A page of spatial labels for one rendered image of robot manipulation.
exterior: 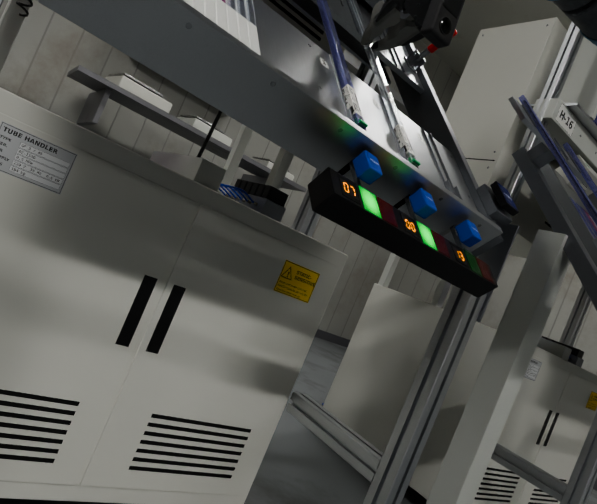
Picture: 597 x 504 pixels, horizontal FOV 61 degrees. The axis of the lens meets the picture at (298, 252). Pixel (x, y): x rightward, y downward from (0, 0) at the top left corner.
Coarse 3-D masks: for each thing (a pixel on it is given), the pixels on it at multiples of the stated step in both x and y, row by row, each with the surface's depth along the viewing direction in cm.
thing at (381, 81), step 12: (348, 0) 97; (360, 12) 95; (360, 24) 91; (360, 36) 90; (372, 48) 87; (372, 60) 85; (384, 84) 80; (384, 96) 79; (396, 108) 78; (396, 120) 75; (408, 156) 71
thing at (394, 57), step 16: (288, 0) 88; (304, 0) 93; (336, 0) 92; (320, 16) 95; (336, 16) 88; (352, 16) 93; (368, 16) 103; (352, 32) 90; (384, 32) 105; (352, 48) 98; (400, 48) 108; (368, 64) 100; (384, 64) 107; (400, 64) 99; (416, 80) 102
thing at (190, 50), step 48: (48, 0) 43; (96, 0) 44; (144, 0) 44; (144, 48) 48; (192, 48) 48; (240, 48) 49; (240, 96) 53; (288, 96) 54; (288, 144) 59; (336, 144) 60; (384, 144) 62; (384, 192) 68; (432, 192) 69
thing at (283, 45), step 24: (264, 24) 62; (288, 24) 68; (264, 48) 58; (288, 48) 63; (312, 48) 69; (288, 72) 59; (312, 72) 65; (336, 72) 70; (336, 96) 66; (360, 96) 73; (384, 120) 74; (408, 120) 83; (432, 144) 85; (432, 168) 78; (456, 168) 88; (456, 192) 79
